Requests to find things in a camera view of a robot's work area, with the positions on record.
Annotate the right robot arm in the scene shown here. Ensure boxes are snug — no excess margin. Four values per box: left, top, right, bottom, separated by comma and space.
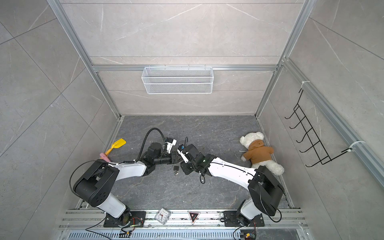
177, 145, 285, 225

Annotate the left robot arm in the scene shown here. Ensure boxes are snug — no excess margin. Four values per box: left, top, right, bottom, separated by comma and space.
72, 139, 178, 219

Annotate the red triangle warning sign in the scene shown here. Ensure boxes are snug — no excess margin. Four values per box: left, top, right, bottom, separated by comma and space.
188, 211, 201, 225

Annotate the small white clock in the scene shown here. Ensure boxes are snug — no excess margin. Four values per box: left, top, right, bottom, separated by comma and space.
155, 208, 172, 225

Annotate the yellow toy shovel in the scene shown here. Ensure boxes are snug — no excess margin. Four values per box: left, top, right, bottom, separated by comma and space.
100, 139, 126, 156

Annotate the white teddy bear brown hoodie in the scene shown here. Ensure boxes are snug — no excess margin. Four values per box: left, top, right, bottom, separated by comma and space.
240, 132, 285, 176

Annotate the pink purple toy shovel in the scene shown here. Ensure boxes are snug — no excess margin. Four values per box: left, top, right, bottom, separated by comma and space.
100, 153, 111, 163

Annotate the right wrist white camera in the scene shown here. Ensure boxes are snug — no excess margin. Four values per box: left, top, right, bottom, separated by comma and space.
177, 145, 189, 163

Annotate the wrist white camera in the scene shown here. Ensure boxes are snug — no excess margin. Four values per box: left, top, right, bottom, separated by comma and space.
177, 145, 189, 163
165, 137, 177, 154

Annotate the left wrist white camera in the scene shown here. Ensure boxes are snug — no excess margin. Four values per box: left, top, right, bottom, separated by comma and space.
165, 137, 177, 154

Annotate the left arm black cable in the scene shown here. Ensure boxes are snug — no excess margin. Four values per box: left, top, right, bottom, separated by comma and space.
136, 127, 166, 163

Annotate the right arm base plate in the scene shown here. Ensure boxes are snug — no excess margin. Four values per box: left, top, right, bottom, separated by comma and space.
220, 211, 265, 227

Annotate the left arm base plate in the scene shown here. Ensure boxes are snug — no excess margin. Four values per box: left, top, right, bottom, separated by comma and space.
104, 211, 147, 228

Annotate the white wire mesh basket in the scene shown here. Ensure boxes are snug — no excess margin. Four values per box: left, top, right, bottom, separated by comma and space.
142, 67, 214, 95

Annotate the black wire hook rack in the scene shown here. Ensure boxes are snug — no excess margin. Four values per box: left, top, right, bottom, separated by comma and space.
284, 89, 353, 168

